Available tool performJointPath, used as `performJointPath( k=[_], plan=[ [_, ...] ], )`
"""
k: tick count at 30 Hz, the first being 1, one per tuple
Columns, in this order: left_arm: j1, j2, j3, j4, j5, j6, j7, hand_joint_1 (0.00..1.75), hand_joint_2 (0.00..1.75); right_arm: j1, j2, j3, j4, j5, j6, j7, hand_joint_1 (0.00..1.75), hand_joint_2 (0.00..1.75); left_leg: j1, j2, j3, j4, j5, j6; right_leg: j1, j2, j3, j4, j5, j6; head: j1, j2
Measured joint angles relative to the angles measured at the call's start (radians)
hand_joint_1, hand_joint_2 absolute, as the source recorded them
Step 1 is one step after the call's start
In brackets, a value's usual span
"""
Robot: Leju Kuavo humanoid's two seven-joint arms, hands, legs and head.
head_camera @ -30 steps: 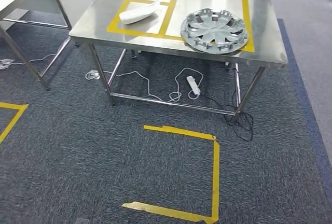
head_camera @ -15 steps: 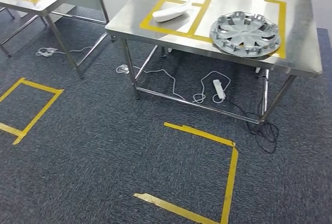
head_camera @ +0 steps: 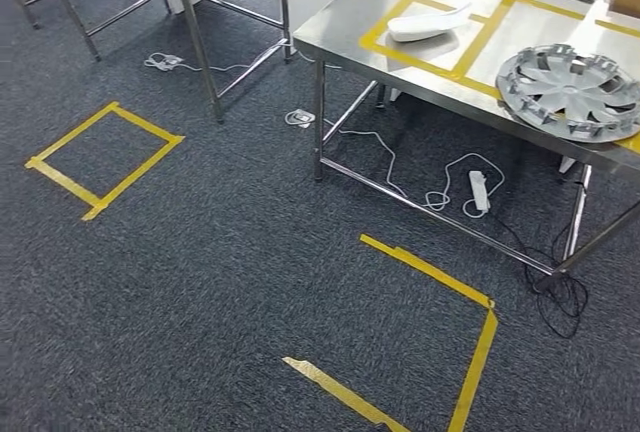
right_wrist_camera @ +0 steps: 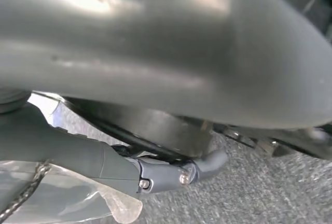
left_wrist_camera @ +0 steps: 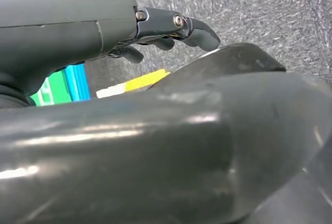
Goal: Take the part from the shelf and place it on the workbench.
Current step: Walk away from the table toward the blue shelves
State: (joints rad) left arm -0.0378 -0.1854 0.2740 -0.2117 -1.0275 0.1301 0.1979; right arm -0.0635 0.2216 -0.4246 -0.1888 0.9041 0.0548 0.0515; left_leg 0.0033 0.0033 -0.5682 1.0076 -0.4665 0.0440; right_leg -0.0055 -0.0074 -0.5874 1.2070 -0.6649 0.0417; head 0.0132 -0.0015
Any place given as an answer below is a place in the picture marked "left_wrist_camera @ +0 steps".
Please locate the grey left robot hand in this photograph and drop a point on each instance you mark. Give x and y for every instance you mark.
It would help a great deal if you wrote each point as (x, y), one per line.
(65, 26)

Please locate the green plastic crate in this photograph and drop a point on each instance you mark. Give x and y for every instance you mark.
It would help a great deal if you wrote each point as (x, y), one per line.
(56, 90)

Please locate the yellow floor tape outline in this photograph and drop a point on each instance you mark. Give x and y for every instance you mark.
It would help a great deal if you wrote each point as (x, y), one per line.
(145, 80)

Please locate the black robot left foot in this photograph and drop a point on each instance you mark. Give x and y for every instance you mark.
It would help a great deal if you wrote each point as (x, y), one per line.
(233, 61)

